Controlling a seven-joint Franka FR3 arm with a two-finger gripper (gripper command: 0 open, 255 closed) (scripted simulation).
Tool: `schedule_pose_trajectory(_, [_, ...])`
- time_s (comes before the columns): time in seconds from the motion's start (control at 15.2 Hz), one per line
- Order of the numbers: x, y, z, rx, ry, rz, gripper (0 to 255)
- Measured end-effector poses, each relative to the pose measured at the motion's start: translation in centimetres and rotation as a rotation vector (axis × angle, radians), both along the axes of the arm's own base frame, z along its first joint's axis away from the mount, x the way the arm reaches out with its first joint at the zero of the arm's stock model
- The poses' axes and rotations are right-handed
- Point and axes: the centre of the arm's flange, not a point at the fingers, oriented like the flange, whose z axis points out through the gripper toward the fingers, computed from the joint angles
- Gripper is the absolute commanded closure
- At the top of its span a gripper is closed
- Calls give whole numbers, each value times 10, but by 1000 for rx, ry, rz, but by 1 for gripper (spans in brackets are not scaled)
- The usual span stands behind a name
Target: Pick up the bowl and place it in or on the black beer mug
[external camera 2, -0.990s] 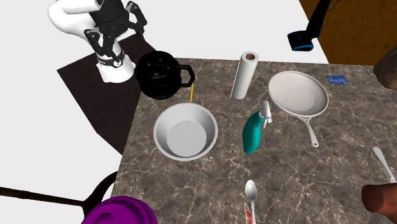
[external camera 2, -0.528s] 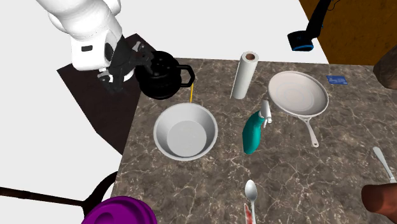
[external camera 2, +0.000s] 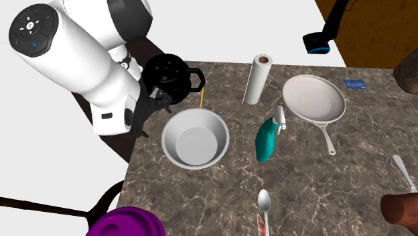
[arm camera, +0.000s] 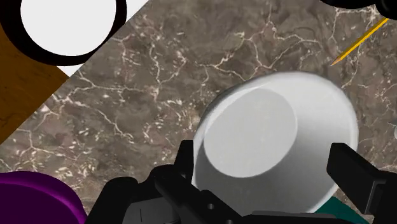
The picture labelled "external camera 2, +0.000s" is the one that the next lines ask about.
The teal spray bottle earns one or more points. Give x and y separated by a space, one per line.
266 142

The white frying pan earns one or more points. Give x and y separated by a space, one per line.
313 98

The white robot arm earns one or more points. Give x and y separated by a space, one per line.
81 62

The white bowl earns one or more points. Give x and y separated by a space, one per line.
196 140

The black thin curved frame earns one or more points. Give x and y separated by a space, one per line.
49 208

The brown rounded object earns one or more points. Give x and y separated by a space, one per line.
400 209

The blue card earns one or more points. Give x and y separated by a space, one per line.
354 84

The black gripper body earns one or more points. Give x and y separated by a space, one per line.
147 106

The silver fork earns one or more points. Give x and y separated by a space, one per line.
404 171

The silver spoon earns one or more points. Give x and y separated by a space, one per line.
264 201

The white paper towel roll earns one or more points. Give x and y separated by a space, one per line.
258 81

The red and white knife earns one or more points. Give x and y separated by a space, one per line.
260 227

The thin yellow stick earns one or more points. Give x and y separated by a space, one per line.
201 97

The purple plate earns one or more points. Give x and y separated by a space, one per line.
127 224

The dark brown rough object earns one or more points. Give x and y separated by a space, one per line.
407 75

